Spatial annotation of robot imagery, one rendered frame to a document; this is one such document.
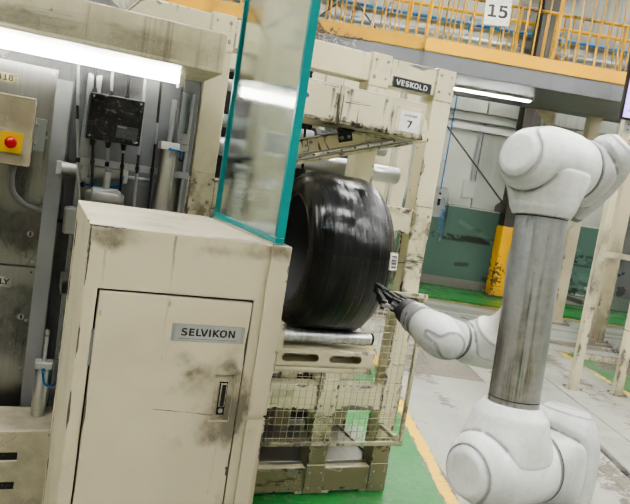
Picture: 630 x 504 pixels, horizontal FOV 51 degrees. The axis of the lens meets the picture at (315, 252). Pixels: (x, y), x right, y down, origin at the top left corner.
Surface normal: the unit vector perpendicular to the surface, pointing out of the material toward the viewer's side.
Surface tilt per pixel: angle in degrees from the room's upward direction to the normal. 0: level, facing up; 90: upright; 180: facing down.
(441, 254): 90
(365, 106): 90
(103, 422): 90
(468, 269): 90
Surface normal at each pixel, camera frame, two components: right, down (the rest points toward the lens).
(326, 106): 0.37, 0.15
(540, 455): 0.61, 0.04
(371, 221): 0.40, -0.37
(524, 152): -0.78, -0.21
